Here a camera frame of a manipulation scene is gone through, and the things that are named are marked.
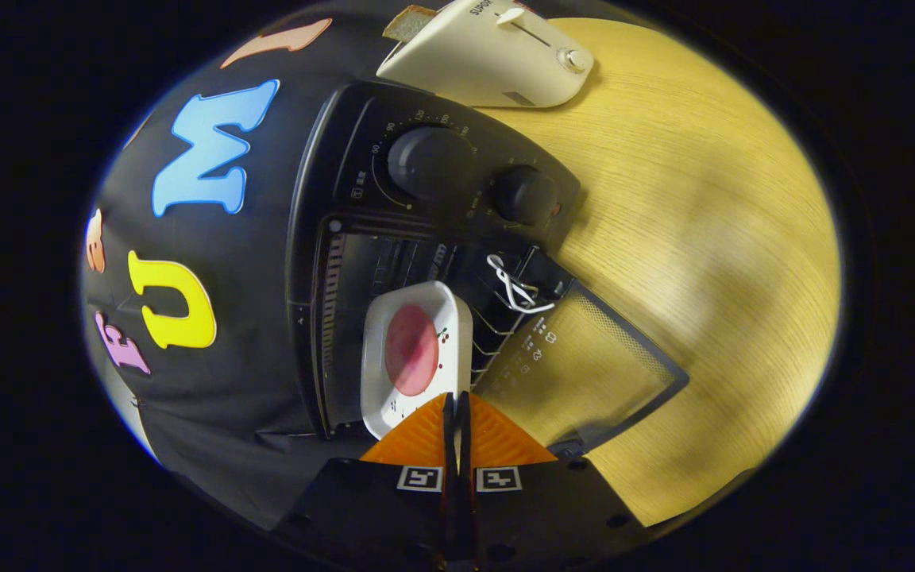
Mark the white square plate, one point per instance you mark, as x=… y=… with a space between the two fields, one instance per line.
x=382 y=381

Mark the pink round food slice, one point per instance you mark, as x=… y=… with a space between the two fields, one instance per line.
x=411 y=349

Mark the white bread toaster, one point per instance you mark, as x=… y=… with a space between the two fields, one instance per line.
x=473 y=63

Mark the bread slice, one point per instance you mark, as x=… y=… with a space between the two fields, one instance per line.
x=410 y=24

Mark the black toaster oven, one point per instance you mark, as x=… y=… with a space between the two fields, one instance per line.
x=346 y=159

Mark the black backdrop cloth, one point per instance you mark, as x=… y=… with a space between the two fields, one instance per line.
x=251 y=262

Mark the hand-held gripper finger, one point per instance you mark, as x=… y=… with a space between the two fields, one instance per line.
x=449 y=445
x=465 y=445

